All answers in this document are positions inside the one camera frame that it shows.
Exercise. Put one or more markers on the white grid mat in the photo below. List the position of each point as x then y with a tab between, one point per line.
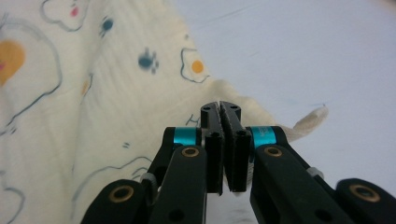
295	46

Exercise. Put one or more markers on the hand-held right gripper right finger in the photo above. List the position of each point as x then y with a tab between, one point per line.
238	161

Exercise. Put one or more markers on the cream printed cloth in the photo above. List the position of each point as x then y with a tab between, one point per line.
109	93

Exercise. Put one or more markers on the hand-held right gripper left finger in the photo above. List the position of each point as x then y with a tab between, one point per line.
214	155

